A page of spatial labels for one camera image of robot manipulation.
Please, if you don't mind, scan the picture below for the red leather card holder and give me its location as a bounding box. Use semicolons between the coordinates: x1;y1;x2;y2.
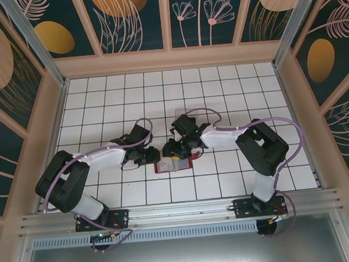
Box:
152;150;203;175

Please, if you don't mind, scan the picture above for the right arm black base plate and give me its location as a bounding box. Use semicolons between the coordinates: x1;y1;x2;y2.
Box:
232;195;289;220

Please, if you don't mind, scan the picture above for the clear acrylic tray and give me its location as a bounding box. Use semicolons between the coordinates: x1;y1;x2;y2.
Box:
174;106;201;123

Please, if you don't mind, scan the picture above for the aluminium mounting rail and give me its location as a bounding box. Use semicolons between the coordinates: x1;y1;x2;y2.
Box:
20;187;349;238

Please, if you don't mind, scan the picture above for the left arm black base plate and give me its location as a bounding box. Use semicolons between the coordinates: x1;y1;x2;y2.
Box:
75;209;130;232

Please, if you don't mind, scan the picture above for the small lit circuit board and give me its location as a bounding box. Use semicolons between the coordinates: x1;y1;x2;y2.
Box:
90;230;118;242

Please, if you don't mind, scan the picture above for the white card pink print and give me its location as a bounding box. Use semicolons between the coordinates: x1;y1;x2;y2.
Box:
159;156;176;172

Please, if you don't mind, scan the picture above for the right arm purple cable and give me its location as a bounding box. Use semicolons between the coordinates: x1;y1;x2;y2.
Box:
186;101;308;243

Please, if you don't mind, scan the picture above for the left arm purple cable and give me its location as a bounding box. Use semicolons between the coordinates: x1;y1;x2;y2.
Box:
38;116;163;256

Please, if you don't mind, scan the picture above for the grey metal sheet panel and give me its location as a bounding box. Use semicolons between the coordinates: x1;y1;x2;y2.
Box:
7;210;349;262

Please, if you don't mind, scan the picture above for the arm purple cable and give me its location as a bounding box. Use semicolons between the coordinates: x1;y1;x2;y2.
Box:
38;116;163;256
186;101;308;243

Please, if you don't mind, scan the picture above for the slotted grey cable duct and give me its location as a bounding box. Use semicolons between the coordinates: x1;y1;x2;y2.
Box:
32;220;259;251

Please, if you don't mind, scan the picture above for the aluminium frame post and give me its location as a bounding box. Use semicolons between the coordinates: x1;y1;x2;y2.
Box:
267;0;328;68
0;0;70;92

